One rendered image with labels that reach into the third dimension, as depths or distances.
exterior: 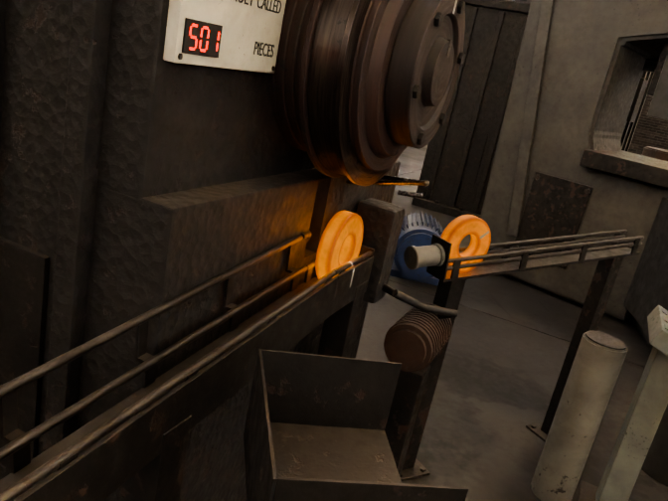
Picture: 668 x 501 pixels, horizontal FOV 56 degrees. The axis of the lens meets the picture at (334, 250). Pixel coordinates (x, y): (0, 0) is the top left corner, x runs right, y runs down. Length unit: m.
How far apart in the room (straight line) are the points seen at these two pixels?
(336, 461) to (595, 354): 1.10
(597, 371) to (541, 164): 2.21
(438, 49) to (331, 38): 0.22
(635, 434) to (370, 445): 1.18
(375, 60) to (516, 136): 2.94
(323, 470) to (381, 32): 0.67
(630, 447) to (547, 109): 2.35
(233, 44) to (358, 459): 0.62
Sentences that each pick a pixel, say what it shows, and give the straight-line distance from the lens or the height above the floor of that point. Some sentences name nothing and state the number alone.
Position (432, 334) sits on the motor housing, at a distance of 1.56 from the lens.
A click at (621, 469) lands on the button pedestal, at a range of 2.04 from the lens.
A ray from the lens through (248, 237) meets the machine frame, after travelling 1.07.
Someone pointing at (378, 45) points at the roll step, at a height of 1.14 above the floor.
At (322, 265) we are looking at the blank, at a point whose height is 0.71.
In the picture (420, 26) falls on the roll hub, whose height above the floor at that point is 1.18.
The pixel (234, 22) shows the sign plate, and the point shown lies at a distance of 0.97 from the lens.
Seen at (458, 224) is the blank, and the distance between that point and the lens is 1.64.
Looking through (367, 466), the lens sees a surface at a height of 0.60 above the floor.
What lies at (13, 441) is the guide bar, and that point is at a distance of 0.79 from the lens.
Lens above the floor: 1.11
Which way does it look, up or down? 17 degrees down
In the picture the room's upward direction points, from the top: 12 degrees clockwise
